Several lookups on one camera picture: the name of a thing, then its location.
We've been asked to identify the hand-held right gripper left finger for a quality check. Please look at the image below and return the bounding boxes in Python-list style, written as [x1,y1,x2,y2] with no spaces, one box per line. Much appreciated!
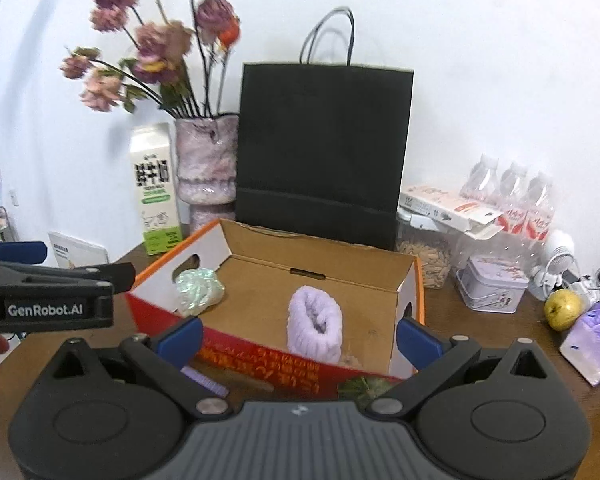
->
[52,316,232,420]

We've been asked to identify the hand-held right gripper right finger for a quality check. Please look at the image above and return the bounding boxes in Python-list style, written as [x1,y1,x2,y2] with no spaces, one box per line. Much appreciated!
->
[364,317,551,418]

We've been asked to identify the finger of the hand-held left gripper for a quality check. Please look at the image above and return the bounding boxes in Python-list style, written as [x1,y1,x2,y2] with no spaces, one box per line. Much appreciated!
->
[0,241,49,266]
[0,261,136,295]

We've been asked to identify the red cardboard box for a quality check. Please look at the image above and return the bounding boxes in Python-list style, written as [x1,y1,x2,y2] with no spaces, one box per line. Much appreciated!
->
[125,217,426,403]

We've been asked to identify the white sign card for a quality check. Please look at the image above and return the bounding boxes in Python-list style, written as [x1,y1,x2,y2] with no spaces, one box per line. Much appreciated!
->
[47,231,112,268]

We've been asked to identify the iridescent plastic ball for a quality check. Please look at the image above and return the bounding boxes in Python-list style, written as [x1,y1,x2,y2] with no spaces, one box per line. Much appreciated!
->
[174,267,226,318]

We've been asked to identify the clear jar of seeds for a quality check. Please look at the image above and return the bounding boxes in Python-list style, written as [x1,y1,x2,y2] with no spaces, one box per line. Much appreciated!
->
[396,210,453,291]

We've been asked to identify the lavender tin box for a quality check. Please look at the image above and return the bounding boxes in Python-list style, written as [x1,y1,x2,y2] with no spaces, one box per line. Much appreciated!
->
[455,254,530,315]

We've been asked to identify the rolled lavender towel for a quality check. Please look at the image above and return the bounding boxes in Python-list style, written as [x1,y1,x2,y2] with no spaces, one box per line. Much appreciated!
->
[286,285,345,365]

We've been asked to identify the white green milk carton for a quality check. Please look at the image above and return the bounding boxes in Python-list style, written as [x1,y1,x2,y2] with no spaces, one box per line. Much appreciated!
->
[129,122,183,257]

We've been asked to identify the flat white carton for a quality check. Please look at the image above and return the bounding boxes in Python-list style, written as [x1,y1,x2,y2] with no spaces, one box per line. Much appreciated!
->
[399,183,513,240]

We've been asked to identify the green apple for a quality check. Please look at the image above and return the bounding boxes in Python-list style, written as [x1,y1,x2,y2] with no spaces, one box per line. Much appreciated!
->
[545,289,586,332]

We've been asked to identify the small white fan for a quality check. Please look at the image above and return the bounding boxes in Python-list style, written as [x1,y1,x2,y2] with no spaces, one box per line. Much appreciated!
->
[527,230,578,301]

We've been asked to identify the mottled pink vase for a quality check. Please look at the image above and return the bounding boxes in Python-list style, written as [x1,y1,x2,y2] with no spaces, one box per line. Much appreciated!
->
[173,114,240,236]

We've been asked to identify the clear water bottle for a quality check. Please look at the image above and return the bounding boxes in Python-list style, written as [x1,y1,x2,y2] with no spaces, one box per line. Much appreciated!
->
[495,161,531,235]
[460,154,502,208]
[522,172,557,246]

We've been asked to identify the purple tissue packet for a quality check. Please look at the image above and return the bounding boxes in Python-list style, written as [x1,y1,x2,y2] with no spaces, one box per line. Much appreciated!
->
[559,302,600,387]

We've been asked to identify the black paper bag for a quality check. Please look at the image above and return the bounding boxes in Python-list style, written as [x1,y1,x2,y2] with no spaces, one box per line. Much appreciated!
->
[235,7,415,252]

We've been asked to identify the dried pink flower bouquet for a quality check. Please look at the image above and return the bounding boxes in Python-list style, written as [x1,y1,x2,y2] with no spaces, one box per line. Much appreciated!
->
[59,0,242,120]

